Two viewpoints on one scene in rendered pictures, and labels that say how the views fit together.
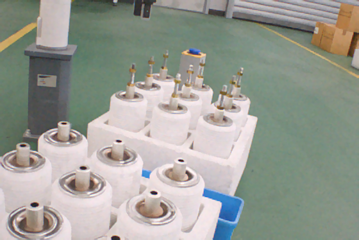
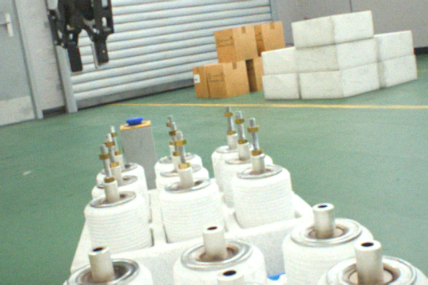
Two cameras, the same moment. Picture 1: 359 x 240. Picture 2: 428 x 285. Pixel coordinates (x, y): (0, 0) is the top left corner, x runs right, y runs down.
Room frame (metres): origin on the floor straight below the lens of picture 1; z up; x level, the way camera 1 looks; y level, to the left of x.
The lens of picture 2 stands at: (0.12, 0.28, 0.46)
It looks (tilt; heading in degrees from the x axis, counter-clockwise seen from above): 10 degrees down; 339
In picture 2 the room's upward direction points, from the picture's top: 9 degrees counter-clockwise
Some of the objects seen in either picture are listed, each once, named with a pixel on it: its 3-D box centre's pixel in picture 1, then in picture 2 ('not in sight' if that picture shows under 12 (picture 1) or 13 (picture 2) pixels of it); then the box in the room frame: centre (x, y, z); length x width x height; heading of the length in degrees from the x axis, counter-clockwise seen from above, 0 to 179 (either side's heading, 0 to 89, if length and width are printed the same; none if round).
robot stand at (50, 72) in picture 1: (49, 92); not in sight; (1.15, 0.42, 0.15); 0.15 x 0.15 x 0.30; 10
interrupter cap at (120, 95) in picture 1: (129, 96); (113, 199); (0.95, 0.13, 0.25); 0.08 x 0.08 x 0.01
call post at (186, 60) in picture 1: (186, 96); (147, 190); (1.33, -0.02, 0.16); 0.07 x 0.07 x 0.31; 75
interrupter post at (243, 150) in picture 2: (228, 102); (244, 152); (1.00, -0.13, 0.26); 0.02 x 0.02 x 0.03
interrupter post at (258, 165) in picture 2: (218, 115); (258, 164); (0.88, -0.10, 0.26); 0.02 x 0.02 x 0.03
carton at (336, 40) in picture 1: (336, 40); (227, 79); (4.62, -1.74, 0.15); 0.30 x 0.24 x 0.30; 9
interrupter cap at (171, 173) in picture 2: (186, 96); (180, 170); (1.03, -0.01, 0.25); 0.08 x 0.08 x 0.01
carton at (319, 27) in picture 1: (327, 35); (212, 79); (4.94, -1.73, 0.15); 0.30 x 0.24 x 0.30; 99
